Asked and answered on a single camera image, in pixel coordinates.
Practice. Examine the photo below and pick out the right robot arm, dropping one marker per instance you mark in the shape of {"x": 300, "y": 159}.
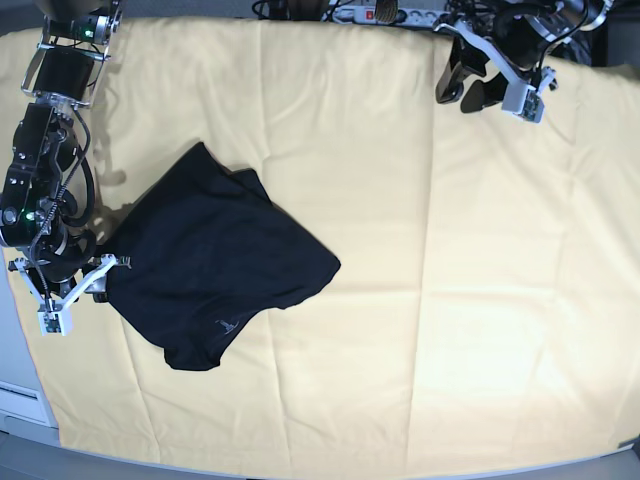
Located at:
{"x": 49, "y": 192}

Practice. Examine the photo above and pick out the yellow table cloth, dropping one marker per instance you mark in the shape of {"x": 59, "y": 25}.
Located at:
{"x": 485, "y": 316}

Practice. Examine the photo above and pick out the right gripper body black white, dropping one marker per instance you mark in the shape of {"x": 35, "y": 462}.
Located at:
{"x": 55, "y": 278}

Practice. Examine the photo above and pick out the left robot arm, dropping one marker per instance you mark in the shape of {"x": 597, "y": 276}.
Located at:
{"x": 573, "y": 17}

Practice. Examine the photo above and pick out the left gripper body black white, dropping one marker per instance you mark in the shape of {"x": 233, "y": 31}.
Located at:
{"x": 514, "y": 43}

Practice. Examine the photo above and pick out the white drawer unit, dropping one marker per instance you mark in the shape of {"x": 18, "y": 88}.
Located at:
{"x": 23, "y": 403}

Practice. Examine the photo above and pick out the white power strip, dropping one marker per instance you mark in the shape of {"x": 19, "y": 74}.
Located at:
{"x": 419, "y": 15}

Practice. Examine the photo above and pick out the dark navy T-shirt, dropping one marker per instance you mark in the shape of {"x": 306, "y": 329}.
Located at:
{"x": 208, "y": 251}

